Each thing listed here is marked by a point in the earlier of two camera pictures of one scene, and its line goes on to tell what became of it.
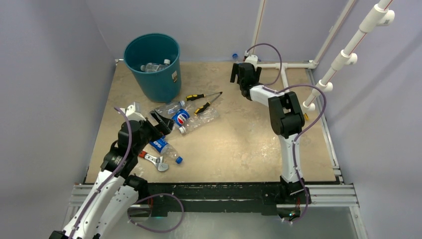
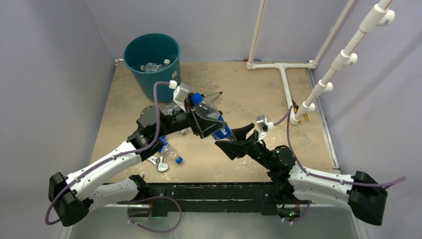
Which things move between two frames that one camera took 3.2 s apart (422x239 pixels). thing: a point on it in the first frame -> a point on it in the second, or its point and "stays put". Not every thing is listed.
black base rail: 213,196 stays put
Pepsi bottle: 235,58 -> 204,108
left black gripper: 165,125 -> 204,127
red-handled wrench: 158,161 stays put
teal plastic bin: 156,60 stays put
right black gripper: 235,72 -> 236,149
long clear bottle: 166,61 stays put
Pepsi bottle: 166,151 stays put
